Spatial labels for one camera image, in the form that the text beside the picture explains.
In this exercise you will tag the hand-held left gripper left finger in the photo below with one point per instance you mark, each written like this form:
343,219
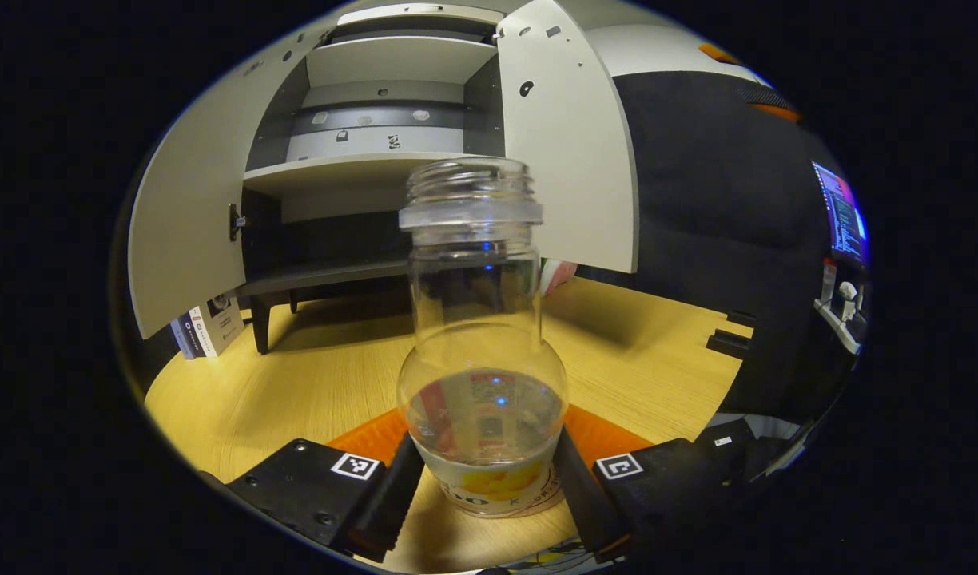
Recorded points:
389,503

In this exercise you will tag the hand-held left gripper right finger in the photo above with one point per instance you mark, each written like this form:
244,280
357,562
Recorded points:
589,503

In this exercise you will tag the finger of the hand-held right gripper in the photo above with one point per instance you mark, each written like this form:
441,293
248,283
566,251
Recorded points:
733,447

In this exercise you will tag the clear glass bottle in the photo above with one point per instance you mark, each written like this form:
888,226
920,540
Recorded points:
473,263

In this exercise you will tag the white cabinet door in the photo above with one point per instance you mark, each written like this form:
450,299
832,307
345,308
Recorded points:
193,200
577,176

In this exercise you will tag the white cabinet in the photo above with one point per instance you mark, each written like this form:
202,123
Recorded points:
353,168

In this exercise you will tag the metal door hinge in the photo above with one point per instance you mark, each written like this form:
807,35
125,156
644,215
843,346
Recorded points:
235,222

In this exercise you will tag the white cabinet drawer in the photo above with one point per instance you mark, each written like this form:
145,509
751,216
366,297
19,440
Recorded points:
377,16

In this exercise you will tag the black bar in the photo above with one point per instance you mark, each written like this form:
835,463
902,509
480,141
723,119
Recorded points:
729,343
742,318

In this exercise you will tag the white plastic device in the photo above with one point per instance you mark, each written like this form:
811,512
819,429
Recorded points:
842,319

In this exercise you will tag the white box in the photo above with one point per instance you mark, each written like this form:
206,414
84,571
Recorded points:
224,319

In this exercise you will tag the black backdrop cloth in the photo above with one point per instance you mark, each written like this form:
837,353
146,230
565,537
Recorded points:
697,200

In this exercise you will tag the computer monitor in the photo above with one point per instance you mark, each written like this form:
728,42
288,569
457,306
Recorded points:
844,216

